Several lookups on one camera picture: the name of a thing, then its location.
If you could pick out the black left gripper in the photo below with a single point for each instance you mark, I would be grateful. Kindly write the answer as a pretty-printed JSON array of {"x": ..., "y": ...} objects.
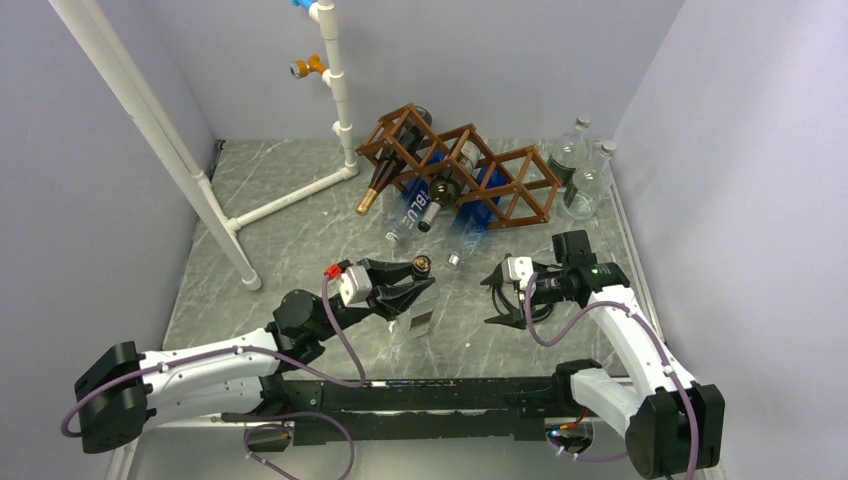
[{"x": 389, "y": 300}]

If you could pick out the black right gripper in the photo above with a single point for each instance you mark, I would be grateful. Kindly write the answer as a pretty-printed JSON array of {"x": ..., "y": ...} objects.
[{"x": 517, "y": 319}]

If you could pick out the clear white labelled bottle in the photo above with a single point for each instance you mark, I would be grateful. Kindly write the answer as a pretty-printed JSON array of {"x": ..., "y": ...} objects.
[{"x": 590, "y": 183}]

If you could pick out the dark red wine bottle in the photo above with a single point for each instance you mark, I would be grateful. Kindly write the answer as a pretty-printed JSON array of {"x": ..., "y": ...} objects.
[{"x": 390, "y": 164}]

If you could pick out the round clear glass bottle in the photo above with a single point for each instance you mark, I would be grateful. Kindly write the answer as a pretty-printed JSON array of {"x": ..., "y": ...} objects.
[{"x": 568, "y": 151}]

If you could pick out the black labelled whisky bottle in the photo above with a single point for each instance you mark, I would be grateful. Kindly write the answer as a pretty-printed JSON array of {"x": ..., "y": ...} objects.
[{"x": 416, "y": 320}]

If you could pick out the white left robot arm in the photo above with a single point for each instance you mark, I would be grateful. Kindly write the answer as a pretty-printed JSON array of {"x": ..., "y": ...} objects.
[{"x": 126, "y": 392}]

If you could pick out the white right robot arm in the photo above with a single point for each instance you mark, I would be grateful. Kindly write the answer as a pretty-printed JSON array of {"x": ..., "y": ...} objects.
[{"x": 670, "y": 422}]

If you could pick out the blue labelled clear bottle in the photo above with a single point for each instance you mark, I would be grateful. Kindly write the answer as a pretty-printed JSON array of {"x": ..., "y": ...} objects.
[{"x": 405, "y": 210}]

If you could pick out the green wine bottle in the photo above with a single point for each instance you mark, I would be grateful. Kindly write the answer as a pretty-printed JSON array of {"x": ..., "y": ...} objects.
[{"x": 444, "y": 190}]

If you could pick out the brown wooden wine rack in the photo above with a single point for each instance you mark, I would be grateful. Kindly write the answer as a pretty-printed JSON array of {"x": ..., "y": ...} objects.
[{"x": 517, "y": 186}]

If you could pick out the orange pipe fitting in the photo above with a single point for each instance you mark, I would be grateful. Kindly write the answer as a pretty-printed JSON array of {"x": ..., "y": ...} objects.
[{"x": 304, "y": 67}]

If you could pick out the blue pipe fitting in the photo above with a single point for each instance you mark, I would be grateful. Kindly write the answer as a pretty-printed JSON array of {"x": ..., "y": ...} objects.
[{"x": 302, "y": 3}]

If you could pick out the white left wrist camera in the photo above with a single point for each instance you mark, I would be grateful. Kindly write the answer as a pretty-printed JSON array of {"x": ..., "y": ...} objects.
[{"x": 355, "y": 283}]

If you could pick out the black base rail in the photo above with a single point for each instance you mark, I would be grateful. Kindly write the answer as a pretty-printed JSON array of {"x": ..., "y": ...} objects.
[{"x": 520, "y": 408}]

